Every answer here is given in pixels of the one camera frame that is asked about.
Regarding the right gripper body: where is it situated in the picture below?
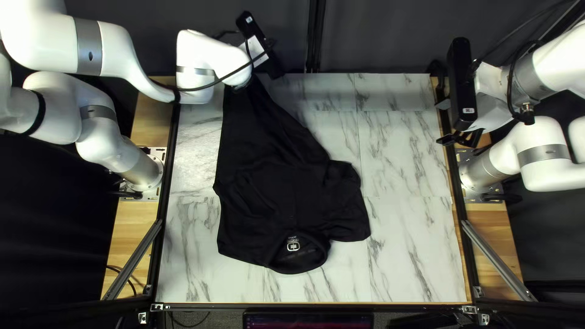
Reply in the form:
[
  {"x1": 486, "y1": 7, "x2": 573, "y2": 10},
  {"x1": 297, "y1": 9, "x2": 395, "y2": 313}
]
[{"x1": 473, "y1": 61, "x2": 516, "y2": 134}]

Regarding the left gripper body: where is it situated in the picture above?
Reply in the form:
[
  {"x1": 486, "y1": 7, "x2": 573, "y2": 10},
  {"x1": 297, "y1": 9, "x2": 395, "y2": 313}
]
[{"x1": 208, "y1": 37, "x2": 253, "y2": 90}]

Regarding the black t-shirt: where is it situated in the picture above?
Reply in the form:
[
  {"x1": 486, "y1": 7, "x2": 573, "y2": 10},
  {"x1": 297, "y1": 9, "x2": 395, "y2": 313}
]
[{"x1": 212, "y1": 78, "x2": 372, "y2": 275}]

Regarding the silver mounting plate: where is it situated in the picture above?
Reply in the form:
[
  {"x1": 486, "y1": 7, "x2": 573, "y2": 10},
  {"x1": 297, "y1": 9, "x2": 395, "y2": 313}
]
[
  {"x1": 118, "y1": 146, "x2": 168, "y2": 202},
  {"x1": 454, "y1": 147, "x2": 504, "y2": 203}
]

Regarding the laptop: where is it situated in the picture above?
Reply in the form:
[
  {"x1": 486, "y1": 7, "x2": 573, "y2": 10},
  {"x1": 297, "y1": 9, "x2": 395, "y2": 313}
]
[{"x1": 242, "y1": 311, "x2": 374, "y2": 329}]

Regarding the black cable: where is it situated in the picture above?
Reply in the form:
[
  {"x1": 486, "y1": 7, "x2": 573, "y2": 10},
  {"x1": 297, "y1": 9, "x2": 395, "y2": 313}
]
[
  {"x1": 148, "y1": 37, "x2": 270, "y2": 103},
  {"x1": 506, "y1": 40, "x2": 536, "y2": 126},
  {"x1": 479, "y1": 192, "x2": 523, "y2": 204},
  {"x1": 106, "y1": 264, "x2": 139, "y2": 299},
  {"x1": 109, "y1": 189, "x2": 144, "y2": 201}
]

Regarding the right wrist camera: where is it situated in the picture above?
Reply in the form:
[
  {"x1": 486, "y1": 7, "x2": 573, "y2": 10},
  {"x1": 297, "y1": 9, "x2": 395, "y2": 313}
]
[{"x1": 446, "y1": 37, "x2": 479, "y2": 133}]

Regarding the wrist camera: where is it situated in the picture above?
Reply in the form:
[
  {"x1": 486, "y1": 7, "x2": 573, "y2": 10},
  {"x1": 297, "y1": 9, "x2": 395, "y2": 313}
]
[
  {"x1": 235, "y1": 11, "x2": 285, "y2": 79},
  {"x1": 446, "y1": 37, "x2": 479, "y2": 133}
]

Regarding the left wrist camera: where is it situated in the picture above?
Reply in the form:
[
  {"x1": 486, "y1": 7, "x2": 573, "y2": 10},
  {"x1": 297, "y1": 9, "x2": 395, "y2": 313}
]
[{"x1": 235, "y1": 11, "x2": 285, "y2": 79}]

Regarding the black frame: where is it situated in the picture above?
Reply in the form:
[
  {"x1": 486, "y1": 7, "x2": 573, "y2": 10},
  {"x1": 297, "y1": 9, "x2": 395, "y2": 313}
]
[{"x1": 100, "y1": 0, "x2": 585, "y2": 329}]

